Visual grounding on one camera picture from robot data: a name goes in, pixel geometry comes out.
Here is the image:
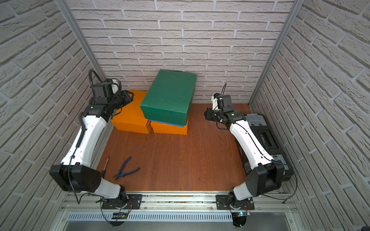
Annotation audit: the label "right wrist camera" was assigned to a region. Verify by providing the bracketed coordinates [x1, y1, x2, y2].
[212, 83, 235, 113]

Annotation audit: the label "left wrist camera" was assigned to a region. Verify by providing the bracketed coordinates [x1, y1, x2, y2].
[88, 68, 121, 104]

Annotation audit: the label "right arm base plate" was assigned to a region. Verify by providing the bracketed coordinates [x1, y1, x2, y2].
[215, 194, 255, 211]

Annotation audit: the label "aluminium front rail frame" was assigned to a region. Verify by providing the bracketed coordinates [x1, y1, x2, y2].
[50, 191, 304, 231]

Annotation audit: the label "black plastic toolbox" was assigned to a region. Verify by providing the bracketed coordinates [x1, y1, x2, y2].
[235, 114, 293, 182]

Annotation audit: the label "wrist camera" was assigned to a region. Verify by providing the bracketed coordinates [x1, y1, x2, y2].
[212, 83, 235, 113]
[88, 68, 121, 104]

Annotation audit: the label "right corner aluminium post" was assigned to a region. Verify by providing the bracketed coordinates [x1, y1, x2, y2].
[248, 0, 305, 106]

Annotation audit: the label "orange shoebox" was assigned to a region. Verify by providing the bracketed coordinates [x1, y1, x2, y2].
[111, 90, 152, 134]
[151, 122, 188, 135]

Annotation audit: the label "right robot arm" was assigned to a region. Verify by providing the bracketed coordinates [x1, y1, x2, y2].
[204, 108, 284, 202]

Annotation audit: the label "corner aluminium post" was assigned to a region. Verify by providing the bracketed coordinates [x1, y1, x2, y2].
[248, 0, 305, 106]
[55, 0, 106, 79]

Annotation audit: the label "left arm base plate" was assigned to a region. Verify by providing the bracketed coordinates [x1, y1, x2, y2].
[102, 193, 143, 210]

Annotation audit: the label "black handled screwdriver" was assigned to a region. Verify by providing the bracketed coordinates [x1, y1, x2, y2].
[101, 156, 110, 178]

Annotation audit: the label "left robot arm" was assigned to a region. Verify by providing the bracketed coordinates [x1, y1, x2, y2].
[49, 90, 135, 202]

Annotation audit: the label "blue shoebox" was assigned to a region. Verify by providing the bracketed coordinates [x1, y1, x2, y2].
[149, 119, 186, 128]

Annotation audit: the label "green shoebox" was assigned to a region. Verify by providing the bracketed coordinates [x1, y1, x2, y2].
[140, 70, 197, 125]

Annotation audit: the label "blue handled pliers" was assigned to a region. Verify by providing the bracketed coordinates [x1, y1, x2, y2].
[112, 156, 141, 181]

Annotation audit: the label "left corner aluminium post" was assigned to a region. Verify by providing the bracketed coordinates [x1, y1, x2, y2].
[55, 0, 106, 79]

